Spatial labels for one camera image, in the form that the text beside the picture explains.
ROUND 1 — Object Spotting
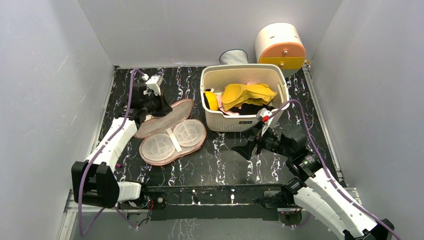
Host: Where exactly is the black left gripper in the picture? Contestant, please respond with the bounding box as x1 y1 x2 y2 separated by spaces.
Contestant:
142 91 173 118

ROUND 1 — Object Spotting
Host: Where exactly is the orange floral bra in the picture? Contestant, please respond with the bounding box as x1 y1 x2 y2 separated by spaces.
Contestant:
134 99 207 166

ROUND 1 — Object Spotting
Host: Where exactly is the yellow bra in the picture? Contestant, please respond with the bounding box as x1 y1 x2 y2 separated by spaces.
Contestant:
221 83 277 111

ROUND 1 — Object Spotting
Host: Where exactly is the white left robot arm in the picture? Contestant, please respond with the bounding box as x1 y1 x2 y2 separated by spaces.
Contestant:
71 79 172 209

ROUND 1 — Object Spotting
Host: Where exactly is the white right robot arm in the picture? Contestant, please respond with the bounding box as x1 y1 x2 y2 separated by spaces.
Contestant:
232 122 395 240

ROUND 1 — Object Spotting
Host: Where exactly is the black bra in basket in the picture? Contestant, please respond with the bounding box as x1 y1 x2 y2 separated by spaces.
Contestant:
229 103 275 116

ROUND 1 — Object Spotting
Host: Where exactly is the pink bra in basket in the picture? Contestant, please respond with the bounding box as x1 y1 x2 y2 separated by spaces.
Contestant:
215 94 240 116

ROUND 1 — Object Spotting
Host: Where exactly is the white mesh cylinder bag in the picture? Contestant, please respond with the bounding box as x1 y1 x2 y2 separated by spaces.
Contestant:
219 49 249 65

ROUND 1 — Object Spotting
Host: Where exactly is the yellow garment in basket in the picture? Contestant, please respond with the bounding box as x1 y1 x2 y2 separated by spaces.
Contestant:
203 91 219 111

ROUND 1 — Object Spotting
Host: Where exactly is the cream orange drawer box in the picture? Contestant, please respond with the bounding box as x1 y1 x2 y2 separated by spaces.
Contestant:
254 22 306 78

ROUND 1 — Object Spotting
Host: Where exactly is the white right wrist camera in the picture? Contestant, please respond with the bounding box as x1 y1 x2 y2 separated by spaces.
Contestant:
255 108 274 137

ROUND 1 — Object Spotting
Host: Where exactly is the aluminium front frame rail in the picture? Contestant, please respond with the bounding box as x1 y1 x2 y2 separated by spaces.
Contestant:
63 187 365 214

